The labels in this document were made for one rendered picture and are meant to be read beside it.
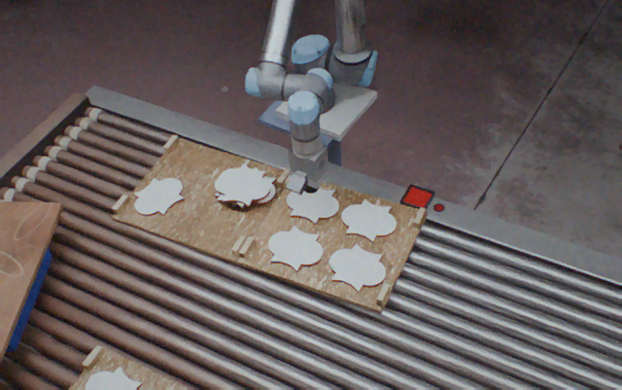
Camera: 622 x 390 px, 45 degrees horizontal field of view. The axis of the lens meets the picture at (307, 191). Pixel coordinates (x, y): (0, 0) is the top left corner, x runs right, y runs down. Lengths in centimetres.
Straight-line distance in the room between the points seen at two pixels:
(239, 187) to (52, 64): 256
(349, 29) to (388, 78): 181
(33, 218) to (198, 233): 44
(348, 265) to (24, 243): 84
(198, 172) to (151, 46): 225
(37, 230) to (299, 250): 69
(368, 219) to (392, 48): 224
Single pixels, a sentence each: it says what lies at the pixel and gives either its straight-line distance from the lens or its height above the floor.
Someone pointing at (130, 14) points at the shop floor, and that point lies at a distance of 475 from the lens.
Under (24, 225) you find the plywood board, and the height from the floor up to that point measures 104.
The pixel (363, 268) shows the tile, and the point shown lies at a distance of 194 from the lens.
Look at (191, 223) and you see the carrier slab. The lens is 212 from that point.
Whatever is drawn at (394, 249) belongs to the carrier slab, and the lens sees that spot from 200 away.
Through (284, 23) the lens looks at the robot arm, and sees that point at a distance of 199.
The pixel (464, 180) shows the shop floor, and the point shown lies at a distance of 347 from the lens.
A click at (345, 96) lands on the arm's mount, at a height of 89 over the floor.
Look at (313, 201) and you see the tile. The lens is 210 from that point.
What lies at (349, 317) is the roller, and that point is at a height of 92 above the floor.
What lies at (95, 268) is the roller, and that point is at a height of 92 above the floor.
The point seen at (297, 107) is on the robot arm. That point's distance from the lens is 182.
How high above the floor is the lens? 251
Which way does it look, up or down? 47 degrees down
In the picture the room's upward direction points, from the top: 6 degrees counter-clockwise
